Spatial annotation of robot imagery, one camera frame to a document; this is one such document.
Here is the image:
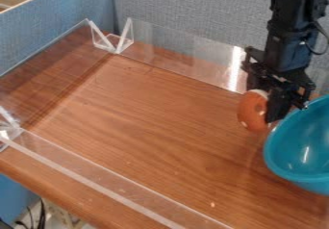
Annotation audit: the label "black floor cables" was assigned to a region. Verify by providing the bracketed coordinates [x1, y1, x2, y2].
[0, 197, 49, 229]

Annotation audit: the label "brown toy mushroom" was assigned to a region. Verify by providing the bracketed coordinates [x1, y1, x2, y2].
[236, 89, 270, 132]

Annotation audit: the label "clear acrylic back barrier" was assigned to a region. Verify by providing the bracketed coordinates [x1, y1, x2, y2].
[120, 18, 247, 93]

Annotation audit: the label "clear acrylic left barrier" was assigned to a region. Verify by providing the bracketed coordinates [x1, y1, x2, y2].
[0, 19, 93, 78]

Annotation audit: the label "clear acrylic barrier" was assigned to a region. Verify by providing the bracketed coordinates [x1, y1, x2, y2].
[120, 18, 247, 93]
[0, 106, 232, 229]
[0, 19, 93, 78]

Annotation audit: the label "clear acrylic front barrier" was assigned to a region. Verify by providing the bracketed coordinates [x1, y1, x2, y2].
[0, 106, 232, 229]

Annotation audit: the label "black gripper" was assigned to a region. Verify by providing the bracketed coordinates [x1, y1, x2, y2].
[242, 46, 315, 123]

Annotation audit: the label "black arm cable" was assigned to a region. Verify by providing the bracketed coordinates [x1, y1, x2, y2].
[301, 20, 329, 56]

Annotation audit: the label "clear acrylic corner bracket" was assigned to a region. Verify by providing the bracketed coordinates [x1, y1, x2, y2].
[87, 18, 133, 54]

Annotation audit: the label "blue plastic bowl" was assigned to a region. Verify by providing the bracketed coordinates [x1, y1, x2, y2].
[263, 94, 329, 196]

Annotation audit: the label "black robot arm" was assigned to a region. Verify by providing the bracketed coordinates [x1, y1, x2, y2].
[242, 0, 329, 123]

